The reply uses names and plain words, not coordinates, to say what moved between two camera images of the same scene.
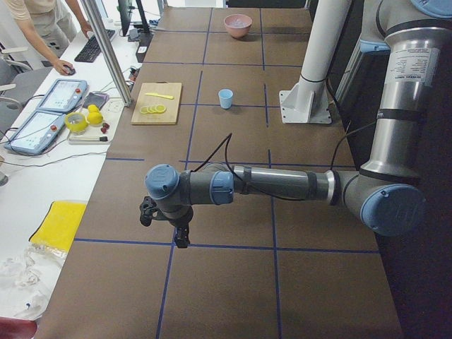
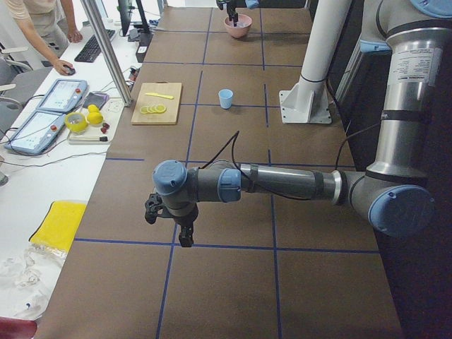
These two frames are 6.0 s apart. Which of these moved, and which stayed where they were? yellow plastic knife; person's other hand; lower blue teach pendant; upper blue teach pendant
Moved: person's other hand
Stayed: lower blue teach pendant; upper blue teach pendant; yellow plastic knife
